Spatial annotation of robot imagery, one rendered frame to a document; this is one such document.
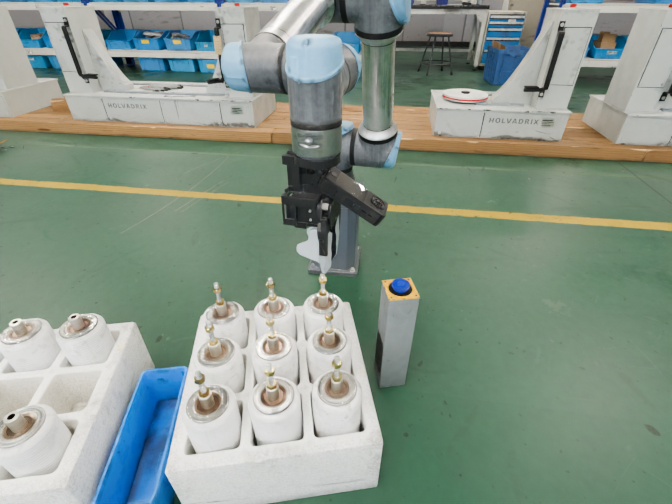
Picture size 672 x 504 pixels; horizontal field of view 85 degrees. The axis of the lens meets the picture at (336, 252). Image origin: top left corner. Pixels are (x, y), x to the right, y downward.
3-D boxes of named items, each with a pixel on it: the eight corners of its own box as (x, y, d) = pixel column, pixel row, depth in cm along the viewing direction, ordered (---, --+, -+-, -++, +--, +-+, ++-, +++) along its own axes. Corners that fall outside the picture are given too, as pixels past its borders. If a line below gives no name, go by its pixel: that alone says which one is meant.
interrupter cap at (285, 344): (248, 353, 77) (247, 350, 76) (270, 329, 82) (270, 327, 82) (277, 367, 74) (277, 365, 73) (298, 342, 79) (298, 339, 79)
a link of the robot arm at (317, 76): (351, 33, 50) (335, 39, 43) (349, 116, 56) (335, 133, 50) (296, 32, 52) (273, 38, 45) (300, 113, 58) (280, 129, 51)
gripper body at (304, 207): (298, 207, 67) (294, 142, 60) (344, 213, 65) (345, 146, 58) (283, 229, 61) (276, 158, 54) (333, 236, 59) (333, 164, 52)
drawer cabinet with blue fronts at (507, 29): (471, 64, 561) (482, 10, 522) (504, 65, 555) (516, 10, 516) (478, 71, 513) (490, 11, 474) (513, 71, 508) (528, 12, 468)
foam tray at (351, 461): (213, 360, 106) (200, 314, 96) (347, 345, 110) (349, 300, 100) (187, 516, 74) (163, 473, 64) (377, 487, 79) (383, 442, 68)
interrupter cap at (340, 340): (333, 361, 75) (333, 359, 75) (304, 345, 79) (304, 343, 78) (353, 338, 80) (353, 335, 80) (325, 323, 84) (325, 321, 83)
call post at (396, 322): (373, 366, 104) (381, 280, 86) (397, 363, 105) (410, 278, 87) (379, 388, 98) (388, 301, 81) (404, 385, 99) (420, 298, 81)
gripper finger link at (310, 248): (300, 268, 68) (299, 221, 63) (331, 273, 66) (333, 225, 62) (294, 276, 65) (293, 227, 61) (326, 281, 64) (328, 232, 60)
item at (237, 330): (208, 372, 94) (192, 321, 84) (229, 345, 102) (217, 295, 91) (240, 383, 91) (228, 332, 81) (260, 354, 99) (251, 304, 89)
